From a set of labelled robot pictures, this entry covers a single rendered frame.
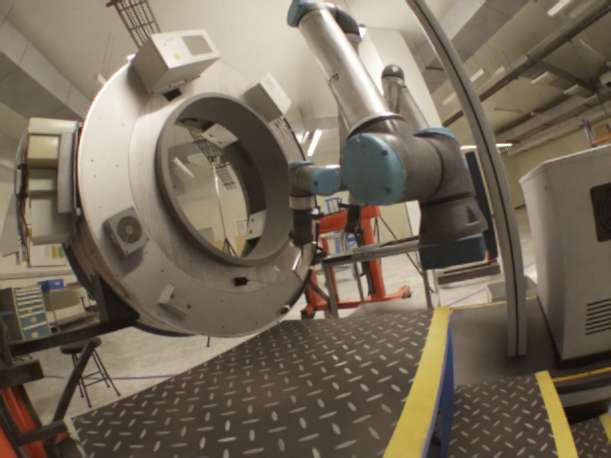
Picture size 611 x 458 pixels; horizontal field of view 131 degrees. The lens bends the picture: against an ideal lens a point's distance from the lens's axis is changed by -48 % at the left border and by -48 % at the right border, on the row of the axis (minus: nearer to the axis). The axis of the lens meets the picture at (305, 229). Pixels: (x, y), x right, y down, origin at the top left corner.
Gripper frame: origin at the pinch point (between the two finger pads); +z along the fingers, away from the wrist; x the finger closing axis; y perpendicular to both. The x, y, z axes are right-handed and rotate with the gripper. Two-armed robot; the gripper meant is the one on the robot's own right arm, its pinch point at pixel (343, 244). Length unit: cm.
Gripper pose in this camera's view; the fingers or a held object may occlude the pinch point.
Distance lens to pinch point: 132.2
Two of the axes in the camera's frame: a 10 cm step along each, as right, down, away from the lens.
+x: 5.2, 0.5, 8.5
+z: -1.9, 9.8, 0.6
